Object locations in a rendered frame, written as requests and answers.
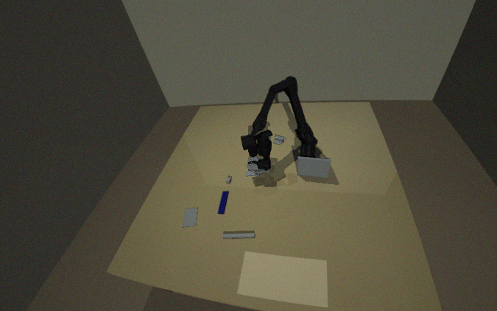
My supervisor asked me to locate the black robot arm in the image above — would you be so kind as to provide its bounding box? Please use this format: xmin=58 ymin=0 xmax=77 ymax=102
xmin=241 ymin=76 xmax=317 ymax=158

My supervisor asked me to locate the dark blue flat bar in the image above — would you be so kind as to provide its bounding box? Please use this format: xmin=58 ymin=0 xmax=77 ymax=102
xmin=218 ymin=192 xmax=229 ymax=214

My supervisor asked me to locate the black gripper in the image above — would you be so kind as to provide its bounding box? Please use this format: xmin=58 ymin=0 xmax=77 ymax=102
xmin=258 ymin=140 xmax=272 ymax=171

